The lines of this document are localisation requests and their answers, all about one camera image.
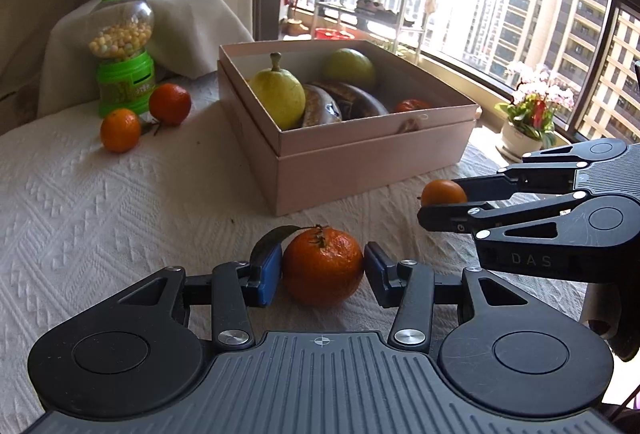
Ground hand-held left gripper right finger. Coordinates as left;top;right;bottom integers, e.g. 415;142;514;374
364;241;526;351

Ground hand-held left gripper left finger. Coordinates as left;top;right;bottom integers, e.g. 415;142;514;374
117;243;284;351

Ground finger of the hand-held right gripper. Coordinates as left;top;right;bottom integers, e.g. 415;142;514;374
416;190;596;243
452;148;590;203

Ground orange tangerine with leaf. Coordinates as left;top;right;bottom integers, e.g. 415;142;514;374
250;224;365;307
142;83;192;137

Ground small orange tangerine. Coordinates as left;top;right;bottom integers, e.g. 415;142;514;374
420;179;468;207

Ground pink cardboard box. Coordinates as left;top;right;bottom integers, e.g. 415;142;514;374
217;40;482;217

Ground brown spotted banana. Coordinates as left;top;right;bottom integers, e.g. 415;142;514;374
300;84;344;129
312;80;391;121

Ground green lemon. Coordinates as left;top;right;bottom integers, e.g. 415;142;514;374
322;48;377;90

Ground pink flowers in white pot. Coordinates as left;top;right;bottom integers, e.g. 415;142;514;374
494;61;577;161

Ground white textured tablecloth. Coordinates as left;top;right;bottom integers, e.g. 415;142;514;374
0;74;591;434

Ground yellow pear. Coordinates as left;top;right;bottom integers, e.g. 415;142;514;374
248;52;307;131

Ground metal balcony rack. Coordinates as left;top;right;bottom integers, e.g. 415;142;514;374
312;0;436;60

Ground green candy dispenser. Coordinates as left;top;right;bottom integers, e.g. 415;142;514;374
88;0;157;119

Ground red basin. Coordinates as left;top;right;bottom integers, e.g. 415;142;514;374
314;28;357;42

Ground cream cloth cover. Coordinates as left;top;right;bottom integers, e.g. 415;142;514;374
37;0;256;117

